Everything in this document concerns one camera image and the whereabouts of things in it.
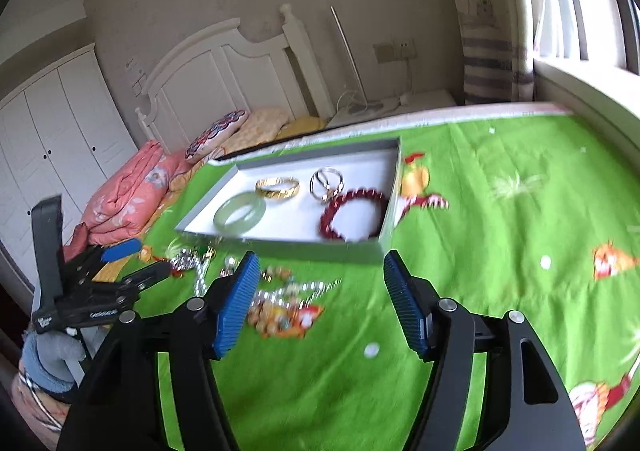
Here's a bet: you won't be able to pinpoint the plain yellow pillow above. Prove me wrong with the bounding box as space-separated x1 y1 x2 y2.
277 116 327 140

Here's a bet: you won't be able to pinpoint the red bead bracelet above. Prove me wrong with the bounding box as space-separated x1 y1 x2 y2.
319 187 393 244

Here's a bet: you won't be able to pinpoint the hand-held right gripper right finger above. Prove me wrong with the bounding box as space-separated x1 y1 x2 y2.
382 249 586 451

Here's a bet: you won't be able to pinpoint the round-patterned cushion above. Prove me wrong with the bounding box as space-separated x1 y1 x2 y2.
184 110 250 163

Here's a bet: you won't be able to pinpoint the white window sill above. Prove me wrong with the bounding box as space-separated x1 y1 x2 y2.
532 58 640 152

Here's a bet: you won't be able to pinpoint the window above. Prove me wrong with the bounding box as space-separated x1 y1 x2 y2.
530 0 640 82

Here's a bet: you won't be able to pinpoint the printed beige curtain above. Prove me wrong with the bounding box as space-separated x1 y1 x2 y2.
435 0 538 104

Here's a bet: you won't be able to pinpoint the green printed blanket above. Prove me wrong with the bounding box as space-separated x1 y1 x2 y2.
87 104 640 451

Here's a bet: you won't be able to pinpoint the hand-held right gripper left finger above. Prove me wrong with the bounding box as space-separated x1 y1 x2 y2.
57 251 263 451

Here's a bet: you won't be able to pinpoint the white wardrobe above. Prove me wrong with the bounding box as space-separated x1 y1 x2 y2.
0 44 138 242

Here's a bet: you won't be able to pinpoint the pile of mixed jewelry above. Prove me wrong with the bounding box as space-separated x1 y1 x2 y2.
170 241 343 339

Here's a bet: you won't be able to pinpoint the person's left hand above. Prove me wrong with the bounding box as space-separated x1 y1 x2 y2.
35 329 87 382

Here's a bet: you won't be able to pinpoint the gold bangle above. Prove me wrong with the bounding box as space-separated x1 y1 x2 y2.
255 175 301 207

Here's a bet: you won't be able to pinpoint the white cable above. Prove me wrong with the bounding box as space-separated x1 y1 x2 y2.
399 56 417 103

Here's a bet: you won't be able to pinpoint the silver bangles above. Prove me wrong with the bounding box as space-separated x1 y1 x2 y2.
309 166 346 204

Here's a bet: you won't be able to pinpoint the slim white lamp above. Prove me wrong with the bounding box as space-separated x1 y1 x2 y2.
330 6 372 114

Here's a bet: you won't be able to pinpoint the white nightstand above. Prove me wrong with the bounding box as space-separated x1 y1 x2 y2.
327 90 458 129

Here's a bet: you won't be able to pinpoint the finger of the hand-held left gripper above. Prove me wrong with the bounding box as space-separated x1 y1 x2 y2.
87 262 172 298
62 237 143 293

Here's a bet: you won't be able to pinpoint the pink floral quilt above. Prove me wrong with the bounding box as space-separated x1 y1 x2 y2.
65 140 196 259

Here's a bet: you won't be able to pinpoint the green jade bangle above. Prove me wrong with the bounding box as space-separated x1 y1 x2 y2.
214 192 266 235

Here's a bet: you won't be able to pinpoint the grey jewelry box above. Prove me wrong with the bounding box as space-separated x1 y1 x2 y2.
175 136 403 253

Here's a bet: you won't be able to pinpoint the white wooden headboard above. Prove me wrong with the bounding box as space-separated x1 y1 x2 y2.
134 4 335 157

